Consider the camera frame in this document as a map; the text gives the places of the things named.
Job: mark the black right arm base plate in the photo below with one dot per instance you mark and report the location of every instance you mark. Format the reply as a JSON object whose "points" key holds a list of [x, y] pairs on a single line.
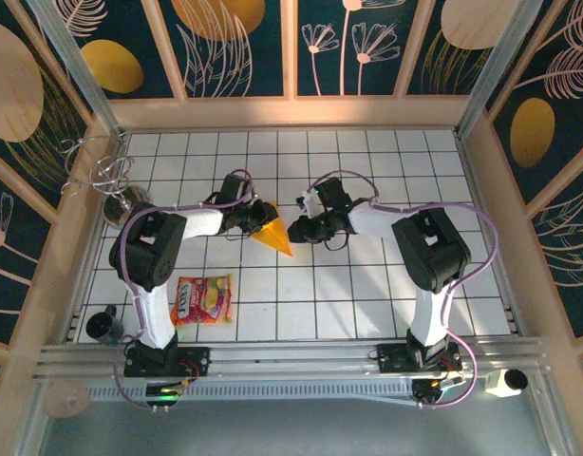
{"points": [[391, 358]]}

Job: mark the white box camera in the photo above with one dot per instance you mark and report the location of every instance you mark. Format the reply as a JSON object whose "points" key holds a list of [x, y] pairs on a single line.
{"points": [[498, 385]]}

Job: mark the round wooden disc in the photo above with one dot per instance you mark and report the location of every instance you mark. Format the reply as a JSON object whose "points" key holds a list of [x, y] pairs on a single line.
{"points": [[66, 399]]}

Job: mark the aluminium mounting rail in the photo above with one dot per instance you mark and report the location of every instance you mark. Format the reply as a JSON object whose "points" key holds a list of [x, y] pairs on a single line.
{"points": [[291, 361]]}

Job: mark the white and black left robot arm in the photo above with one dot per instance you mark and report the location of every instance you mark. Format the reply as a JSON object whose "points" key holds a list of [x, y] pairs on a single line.
{"points": [[149, 252]]}

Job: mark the colourful candy bag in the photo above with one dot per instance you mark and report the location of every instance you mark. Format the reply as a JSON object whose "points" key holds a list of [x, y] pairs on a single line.
{"points": [[203, 299]]}

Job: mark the dark mug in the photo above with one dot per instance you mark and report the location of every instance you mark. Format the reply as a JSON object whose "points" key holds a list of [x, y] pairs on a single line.
{"points": [[101, 325]]}

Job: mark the yellow cloth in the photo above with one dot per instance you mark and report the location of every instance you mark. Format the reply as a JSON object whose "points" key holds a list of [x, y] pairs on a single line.
{"points": [[275, 236]]}

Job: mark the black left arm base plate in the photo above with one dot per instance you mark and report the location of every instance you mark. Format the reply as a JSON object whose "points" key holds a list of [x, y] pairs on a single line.
{"points": [[196, 361]]}

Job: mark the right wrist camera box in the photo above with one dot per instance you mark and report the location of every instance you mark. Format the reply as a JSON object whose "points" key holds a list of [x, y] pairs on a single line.
{"points": [[308, 204]]}

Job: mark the aluminium frame post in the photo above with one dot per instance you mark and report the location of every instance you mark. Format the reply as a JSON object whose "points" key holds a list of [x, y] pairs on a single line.
{"points": [[80, 71], [494, 71]]}

